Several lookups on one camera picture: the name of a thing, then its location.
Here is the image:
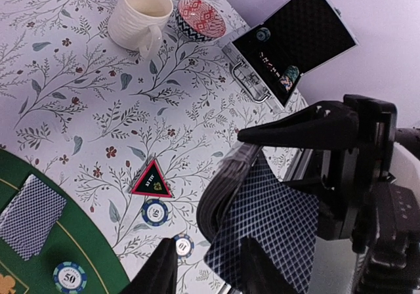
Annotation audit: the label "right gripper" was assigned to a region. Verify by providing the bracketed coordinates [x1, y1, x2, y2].
[238, 94, 419, 293]

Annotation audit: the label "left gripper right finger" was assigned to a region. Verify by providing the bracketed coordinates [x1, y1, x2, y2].
[240, 237, 297, 294]

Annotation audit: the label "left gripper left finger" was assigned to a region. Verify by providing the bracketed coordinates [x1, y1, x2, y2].
[120, 238, 178, 294]

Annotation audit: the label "black white poker chip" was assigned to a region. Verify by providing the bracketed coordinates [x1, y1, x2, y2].
[141, 199, 169, 226]

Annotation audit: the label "blue playing card deck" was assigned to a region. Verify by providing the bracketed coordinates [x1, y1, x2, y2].
[197, 142, 319, 293]

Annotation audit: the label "green white chip stack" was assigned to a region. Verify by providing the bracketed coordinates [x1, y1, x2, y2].
[52, 261, 87, 294]

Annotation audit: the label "black red triangular chip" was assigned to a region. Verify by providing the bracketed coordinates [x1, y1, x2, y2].
[130, 159, 173, 198]

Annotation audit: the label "poker chips in case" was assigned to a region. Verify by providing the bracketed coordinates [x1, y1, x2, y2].
[255, 27, 300, 96]

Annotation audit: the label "green poker mat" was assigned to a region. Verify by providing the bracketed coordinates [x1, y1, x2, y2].
[1, 150, 129, 293]

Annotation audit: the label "floral tablecloth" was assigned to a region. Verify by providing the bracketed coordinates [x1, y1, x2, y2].
[1, 0, 306, 293]

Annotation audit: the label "red patterned bowl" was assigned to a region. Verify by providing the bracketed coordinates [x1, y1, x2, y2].
[175, 0, 226, 42]

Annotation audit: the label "white ceramic mug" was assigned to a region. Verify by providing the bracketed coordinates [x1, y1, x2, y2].
[108, 0, 174, 60]

